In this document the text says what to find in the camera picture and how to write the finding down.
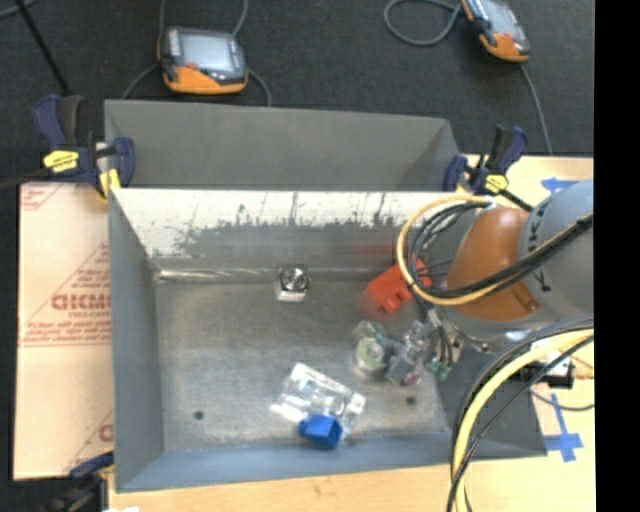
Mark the clear bottle with blue cap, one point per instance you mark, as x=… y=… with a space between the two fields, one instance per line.
x=320 y=400

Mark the clear green round object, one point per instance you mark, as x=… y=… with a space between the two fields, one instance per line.
x=369 y=350

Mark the grey metal bin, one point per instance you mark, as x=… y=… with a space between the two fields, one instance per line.
x=240 y=340

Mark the small silver cup white base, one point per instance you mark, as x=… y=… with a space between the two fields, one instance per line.
x=292 y=280

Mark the orange-red toy block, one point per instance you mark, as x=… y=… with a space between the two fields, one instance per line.
x=387 y=290

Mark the black cylinder on white bracket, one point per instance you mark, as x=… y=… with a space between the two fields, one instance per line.
x=547 y=376

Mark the brown cardboard board red print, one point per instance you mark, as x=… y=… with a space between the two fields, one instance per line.
x=60 y=280

